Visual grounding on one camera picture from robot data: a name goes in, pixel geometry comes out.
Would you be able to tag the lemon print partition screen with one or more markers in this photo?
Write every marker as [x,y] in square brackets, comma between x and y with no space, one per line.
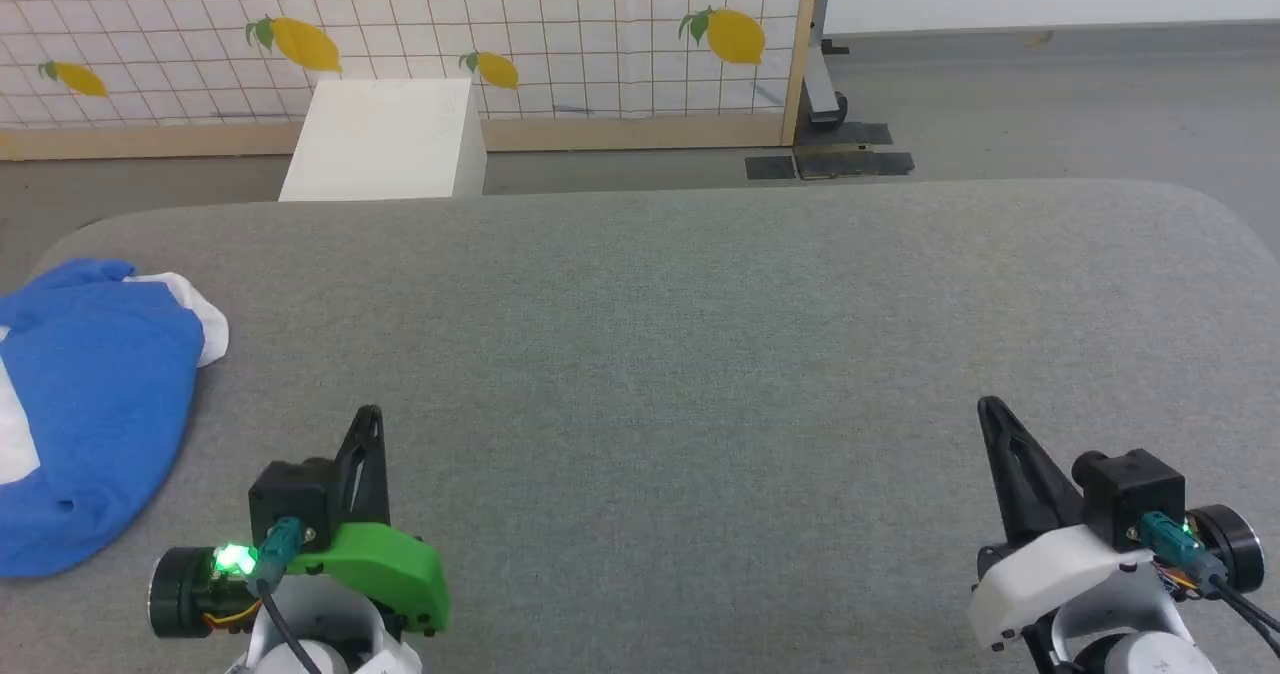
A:
[600,54]

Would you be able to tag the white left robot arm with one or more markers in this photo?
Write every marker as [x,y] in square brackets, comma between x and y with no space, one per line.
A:
[330,644]

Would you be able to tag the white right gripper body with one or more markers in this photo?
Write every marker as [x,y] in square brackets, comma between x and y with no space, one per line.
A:
[1050,574]

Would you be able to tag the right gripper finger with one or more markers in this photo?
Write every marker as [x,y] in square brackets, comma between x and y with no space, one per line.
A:
[1025,484]

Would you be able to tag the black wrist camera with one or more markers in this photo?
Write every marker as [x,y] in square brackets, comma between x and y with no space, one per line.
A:
[292,494]
[1130,494]

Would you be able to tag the long black floor tape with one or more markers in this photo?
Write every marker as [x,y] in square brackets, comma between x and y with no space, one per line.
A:
[855,163]

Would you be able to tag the small black floor tape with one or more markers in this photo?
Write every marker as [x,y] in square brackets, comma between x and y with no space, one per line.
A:
[770,167]

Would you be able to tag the small yellow floor scrap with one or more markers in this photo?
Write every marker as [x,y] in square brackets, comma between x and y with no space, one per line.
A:
[1040,40]

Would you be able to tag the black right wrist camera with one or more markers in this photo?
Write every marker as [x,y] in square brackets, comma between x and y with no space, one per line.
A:
[1130,494]

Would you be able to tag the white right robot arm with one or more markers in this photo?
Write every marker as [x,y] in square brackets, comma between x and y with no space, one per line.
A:
[1130,644]

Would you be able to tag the grey metal partition stand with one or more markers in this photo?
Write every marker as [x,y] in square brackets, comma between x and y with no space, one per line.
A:
[825,84]

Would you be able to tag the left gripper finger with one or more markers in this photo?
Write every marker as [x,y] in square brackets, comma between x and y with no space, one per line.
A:
[368,474]

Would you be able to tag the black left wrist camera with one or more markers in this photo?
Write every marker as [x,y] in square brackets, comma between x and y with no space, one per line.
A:
[292,494]

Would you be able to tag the white box pedestal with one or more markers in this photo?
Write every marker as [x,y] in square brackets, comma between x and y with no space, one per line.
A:
[380,139]

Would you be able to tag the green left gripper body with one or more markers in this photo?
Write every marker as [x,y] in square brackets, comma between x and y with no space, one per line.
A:
[390,569]

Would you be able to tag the blue and white garment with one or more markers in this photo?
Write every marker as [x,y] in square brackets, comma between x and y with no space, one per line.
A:
[100,404]

